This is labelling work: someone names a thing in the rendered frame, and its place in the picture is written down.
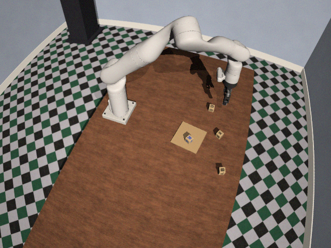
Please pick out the tan block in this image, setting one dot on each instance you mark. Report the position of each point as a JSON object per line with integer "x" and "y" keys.
{"x": 219, "y": 134}
{"x": 221, "y": 170}
{"x": 211, "y": 107}
{"x": 189, "y": 139}

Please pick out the tan flat mat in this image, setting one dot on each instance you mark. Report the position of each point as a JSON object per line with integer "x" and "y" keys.
{"x": 184, "y": 130}

